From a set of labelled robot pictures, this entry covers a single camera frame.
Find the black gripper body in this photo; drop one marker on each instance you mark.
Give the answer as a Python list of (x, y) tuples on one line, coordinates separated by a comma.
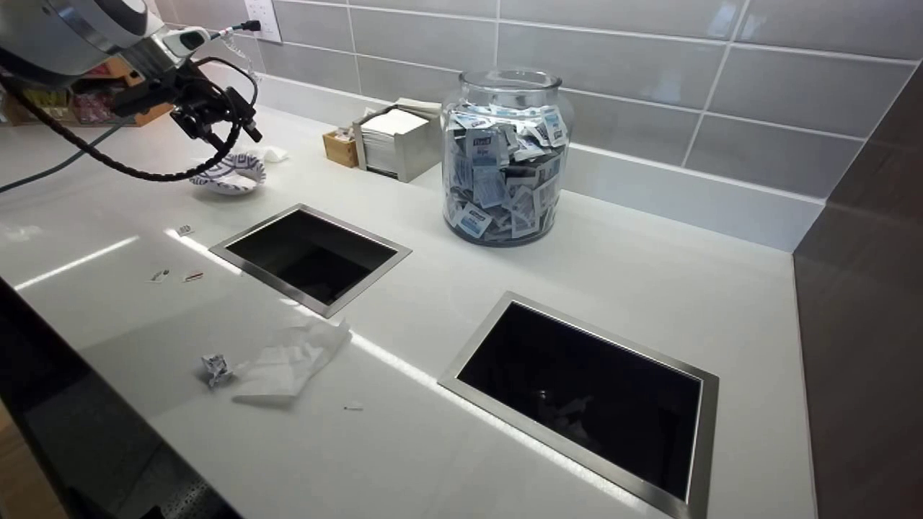
[(207, 97)]

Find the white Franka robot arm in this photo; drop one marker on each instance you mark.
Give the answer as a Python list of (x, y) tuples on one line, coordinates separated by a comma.
[(60, 34)]

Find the wooden robot stand board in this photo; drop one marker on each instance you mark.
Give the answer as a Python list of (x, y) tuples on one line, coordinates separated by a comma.
[(146, 112)]

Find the wooden box of packets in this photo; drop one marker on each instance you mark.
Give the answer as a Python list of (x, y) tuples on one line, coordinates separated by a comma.
[(339, 148)]

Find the metal napkin dispenser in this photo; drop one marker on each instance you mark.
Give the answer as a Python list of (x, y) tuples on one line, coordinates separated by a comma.
[(393, 145)]

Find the small steel framed trash opening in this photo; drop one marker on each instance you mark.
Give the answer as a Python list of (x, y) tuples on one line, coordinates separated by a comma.
[(319, 306)]

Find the crumpled blue white packet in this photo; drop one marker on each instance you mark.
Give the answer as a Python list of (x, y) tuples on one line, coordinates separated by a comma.
[(218, 371)]

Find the glass jar of packets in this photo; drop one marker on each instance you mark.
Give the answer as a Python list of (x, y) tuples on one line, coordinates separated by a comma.
[(505, 162)]

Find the black counter front panel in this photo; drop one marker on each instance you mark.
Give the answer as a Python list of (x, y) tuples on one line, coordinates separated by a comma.
[(87, 433)]

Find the large steel framed trash opening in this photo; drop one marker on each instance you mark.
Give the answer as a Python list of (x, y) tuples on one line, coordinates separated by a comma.
[(579, 462)]

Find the dark brown cabinet panel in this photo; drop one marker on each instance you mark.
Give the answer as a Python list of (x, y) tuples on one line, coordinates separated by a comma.
[(867, 335)]

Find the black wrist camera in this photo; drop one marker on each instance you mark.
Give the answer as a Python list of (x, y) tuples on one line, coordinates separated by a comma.
[(188, 122)]

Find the white wall outlet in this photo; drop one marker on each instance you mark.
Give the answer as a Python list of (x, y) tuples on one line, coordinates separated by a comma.
[(260, 19)]

